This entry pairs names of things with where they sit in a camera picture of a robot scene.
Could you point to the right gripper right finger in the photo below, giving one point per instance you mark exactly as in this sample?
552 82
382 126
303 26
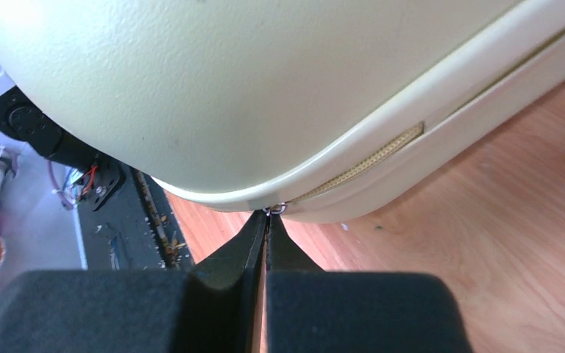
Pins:
309 309

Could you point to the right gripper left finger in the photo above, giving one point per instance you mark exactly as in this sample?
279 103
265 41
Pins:
210 308

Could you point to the cream suitcase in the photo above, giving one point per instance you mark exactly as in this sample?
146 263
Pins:
326 109

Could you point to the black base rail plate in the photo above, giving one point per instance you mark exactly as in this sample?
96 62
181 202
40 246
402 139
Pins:
126 222

